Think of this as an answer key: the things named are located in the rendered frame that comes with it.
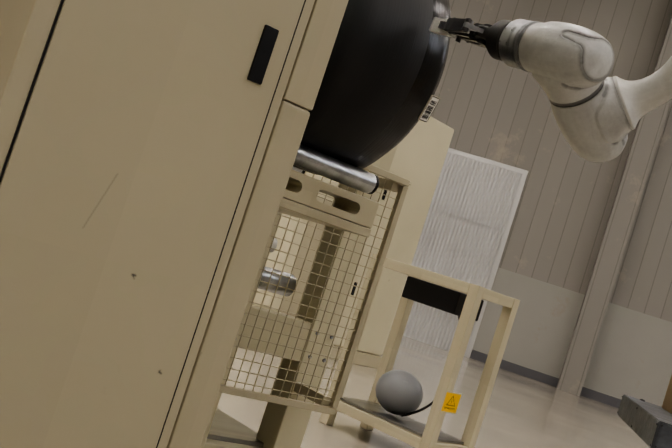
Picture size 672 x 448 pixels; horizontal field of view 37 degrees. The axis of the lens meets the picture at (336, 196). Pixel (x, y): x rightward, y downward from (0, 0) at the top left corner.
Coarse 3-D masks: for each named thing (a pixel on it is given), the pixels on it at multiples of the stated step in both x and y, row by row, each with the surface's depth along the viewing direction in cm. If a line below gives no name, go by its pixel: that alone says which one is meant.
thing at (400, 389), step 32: (416, 288) 445; (480, 288) 416; (352, 320) 453; (512, 320) 440; (384, 352) 475; (384, 384) 444; (416, 384) 442; (448, 384) 413; (480, 384) 438; (352, 416) 440; (384, 416) 435; (480, 416) 436
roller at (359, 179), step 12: (300, 144) 205; (300, 156) 204; (312, 156) 206; (324, 156) 208; (312, 168) 207; (324, 168) 208; (336, 168) 210; (348, 168) 212; (336, 180) 212; (348, 180) 212; (360, 180) 214; (372, 180) 216; (372, 192) 217
